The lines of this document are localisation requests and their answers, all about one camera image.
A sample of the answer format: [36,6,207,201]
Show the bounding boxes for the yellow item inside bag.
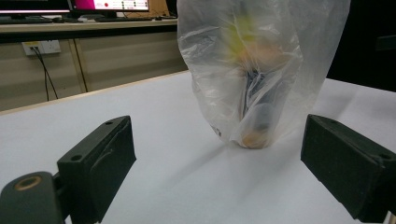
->
[228,15,260,62]

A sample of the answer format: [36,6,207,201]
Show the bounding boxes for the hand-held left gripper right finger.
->
[300,113,396,224]

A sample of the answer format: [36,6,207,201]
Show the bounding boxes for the dark item inside bag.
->
[241,69,290,132]

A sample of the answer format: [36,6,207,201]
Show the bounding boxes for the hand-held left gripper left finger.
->
[56,115,137,224]

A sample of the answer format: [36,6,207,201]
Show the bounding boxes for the computer monitor with pink screen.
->
[72,0,150,13]

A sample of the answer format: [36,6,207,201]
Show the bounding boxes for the orange item inside bag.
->
[239,40,293,73]

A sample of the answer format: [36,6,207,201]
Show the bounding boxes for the white wall socket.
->
[21,39,62,57]

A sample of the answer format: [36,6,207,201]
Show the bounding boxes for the wooden desk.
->
[0,18,190,112]

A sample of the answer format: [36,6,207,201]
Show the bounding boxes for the clear plastic bag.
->
[177,0,352,149]

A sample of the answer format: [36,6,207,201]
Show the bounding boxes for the black cable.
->
[30,46,60,103]

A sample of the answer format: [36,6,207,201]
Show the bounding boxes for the black keyboard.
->
[93,16,154,23]
[0,17,54,25]

